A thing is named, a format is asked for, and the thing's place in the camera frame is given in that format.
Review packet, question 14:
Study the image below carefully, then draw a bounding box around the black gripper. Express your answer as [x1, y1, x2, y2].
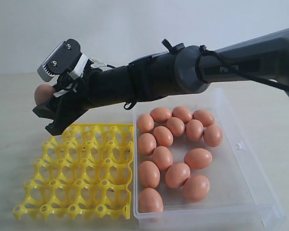
[32, 68, 135, 135]

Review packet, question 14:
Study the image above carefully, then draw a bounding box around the brown egg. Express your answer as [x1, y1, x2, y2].
[150, 107, 172, 124]
[138, 161, 160, 188]
[165, 162, 191, 189]
[193, 109, 215, 128]
[183, 175, 210, 203]
[203, 124, 223, 147]
[136, 114, 154, 133]
[153, 126, 173, 147]
[137, 133, 157, 156]
[166, 117, 185, 137]
[152, 146, 173, 171]
[185, 119, 204, 141]
[139, 188, 164, 213]
[184, 148, 212, 170]
[34, 84, 55, 105]
[172, 106, 193, 124]

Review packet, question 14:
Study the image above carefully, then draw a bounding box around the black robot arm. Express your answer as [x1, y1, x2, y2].
[33, 28, 289, 136]

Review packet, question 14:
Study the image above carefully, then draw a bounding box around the yellow plastic egg tray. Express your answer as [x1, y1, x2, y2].
[13, 124, 134, 220]

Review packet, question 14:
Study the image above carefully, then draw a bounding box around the clear plastic container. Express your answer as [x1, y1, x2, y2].
[132, 89, 286, 231]

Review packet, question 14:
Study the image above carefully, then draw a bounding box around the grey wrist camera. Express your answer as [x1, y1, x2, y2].
[37, 39, 82, 82]

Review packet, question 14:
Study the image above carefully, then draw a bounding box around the black cable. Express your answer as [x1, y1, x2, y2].
[161, 38, 289, 92]

